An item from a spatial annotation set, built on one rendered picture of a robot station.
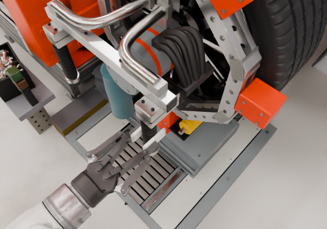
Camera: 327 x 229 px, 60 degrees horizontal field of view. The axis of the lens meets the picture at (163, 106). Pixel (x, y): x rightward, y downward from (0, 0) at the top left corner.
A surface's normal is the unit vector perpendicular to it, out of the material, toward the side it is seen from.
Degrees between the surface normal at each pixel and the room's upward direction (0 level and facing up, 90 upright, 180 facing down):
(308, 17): 61
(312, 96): 0
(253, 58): 45
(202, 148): 0
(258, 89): 0
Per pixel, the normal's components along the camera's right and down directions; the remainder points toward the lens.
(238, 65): -0.69, 0.60
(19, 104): 0.00, -0.55
